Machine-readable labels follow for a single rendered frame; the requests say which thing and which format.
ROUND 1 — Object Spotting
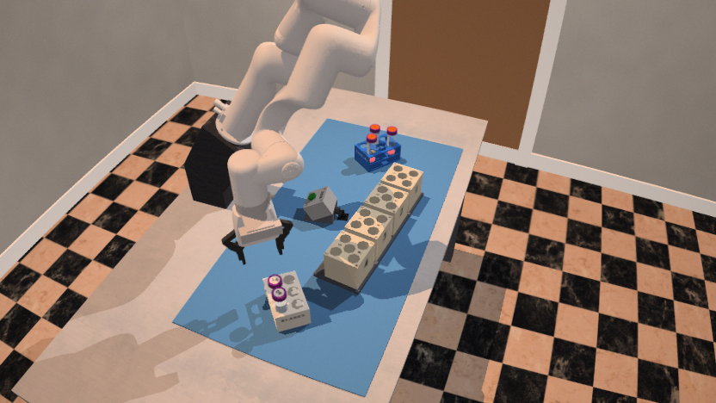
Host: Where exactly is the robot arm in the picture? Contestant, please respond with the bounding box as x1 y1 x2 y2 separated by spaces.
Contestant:
213 0 381 245

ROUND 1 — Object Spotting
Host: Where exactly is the blue bench mat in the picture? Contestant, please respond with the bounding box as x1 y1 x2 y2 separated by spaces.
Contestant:
172 118 463 397

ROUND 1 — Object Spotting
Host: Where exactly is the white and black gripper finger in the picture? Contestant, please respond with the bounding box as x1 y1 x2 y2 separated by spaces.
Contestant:
221 230 246 265
275 219 293 255

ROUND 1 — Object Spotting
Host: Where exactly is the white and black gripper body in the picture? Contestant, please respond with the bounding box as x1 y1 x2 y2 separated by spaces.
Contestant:
232 200 280 247

